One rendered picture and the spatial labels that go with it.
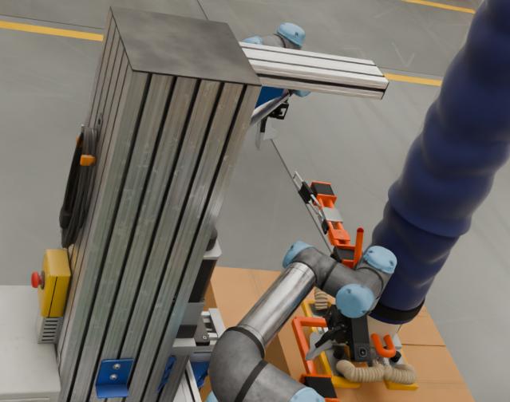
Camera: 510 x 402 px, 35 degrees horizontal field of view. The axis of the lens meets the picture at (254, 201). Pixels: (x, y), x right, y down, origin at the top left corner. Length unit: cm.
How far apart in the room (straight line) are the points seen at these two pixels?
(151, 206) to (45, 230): 262
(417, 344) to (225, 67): 218
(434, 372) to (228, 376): 198
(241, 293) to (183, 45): 190
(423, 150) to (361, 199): 319
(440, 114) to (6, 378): 118
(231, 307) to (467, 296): 201
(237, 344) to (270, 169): 367
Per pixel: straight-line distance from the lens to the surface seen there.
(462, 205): 208
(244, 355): 152
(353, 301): 176
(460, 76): 198
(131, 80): 142
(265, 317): 162
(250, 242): 448
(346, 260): 255
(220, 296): 325
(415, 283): 223
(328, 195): 282
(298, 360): 254
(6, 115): 501
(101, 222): 160
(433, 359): 345
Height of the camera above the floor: 268
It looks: 34 degrees down
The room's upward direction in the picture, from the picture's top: 20 degrees clockwise
